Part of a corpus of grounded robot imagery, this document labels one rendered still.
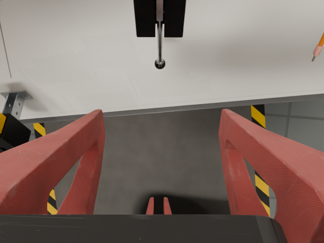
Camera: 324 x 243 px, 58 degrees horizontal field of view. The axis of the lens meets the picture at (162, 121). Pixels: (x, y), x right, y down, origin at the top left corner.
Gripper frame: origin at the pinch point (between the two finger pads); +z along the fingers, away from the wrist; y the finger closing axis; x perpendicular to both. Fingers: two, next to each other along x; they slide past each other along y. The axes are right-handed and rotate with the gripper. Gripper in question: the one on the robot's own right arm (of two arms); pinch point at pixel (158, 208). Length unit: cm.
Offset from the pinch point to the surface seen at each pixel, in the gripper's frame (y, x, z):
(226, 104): -12.3, 12.5, 24.7
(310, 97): -26.4, 10.0, 24.2
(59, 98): 17.3, 11.0, 24.7
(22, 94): 23.1, 9.7, 24.3
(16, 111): 23.5, 10.6, 21.2
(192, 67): -5.1, 2.6, 23.1
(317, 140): -74, 82, 67
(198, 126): -20, 84, 76
